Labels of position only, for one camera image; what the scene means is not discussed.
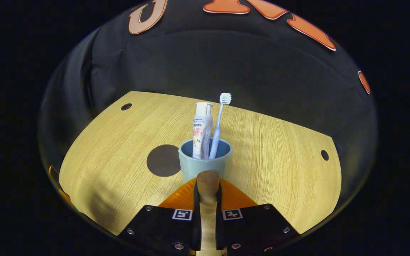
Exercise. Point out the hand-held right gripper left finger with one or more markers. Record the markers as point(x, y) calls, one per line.
point(196, 227)

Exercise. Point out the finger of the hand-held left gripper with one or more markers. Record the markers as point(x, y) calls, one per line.
point(53, 174)

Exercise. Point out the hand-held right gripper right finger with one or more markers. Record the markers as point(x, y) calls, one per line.
point(220, 227)

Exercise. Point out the dark brown round coaster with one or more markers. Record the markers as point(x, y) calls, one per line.
point(162, 160)

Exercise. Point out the light blue toothbrush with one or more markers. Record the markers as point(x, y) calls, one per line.
point(216, 135)

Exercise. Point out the white toothpaste tube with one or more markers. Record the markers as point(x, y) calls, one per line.
point(201, 128)

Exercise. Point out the wooden desktop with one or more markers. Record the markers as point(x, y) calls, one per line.
point(279, 170)

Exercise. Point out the black backdrop cloth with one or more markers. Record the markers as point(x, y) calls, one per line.
point(226, 60)

